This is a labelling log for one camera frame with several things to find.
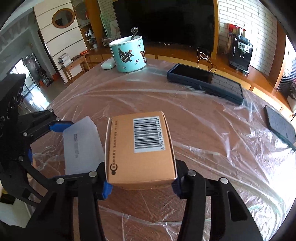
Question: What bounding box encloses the translucent white plastic case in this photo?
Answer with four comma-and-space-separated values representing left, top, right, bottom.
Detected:
63, 116, 104, 175

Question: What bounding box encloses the brown cardboard box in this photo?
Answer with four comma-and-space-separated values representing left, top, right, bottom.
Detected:
105, 111, 178, 190

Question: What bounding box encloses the small wooden side table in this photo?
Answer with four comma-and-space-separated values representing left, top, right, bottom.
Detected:
62, 56, 90, 84

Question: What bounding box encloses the stack of books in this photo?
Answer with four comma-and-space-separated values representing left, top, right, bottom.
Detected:
58, 53, 73, 67

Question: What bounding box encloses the white earbuds case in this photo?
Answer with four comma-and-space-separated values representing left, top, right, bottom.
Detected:
101, 58, 115, 70

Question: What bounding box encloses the wooden shelf with bottles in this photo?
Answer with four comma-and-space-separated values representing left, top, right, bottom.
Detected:
80, 23, 98, 50

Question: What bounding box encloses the teal patterned mug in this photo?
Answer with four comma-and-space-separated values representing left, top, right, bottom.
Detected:
109, 35, 147, 73

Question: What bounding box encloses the black tablet at edge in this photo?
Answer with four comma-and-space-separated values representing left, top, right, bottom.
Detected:
264, 105, 295, 151

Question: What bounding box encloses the metal spoon in mug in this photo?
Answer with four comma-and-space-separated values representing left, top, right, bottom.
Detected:
130, 27, 138, 41

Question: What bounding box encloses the dark blue cased tablet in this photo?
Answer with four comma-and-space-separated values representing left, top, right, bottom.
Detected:
167, 64, 244, 105

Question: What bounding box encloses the large black television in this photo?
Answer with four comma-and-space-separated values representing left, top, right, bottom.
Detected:
113, 0, 214, 52

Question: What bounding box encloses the black coffee machine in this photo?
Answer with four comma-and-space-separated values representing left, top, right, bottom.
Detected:
228, 35, 253, 74

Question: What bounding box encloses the round wooden wall mirror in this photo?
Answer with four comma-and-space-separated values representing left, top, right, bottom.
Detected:
52, 8, 75, 29

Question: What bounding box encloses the white charging cable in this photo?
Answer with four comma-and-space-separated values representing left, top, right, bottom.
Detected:
197, 47, 217, 72

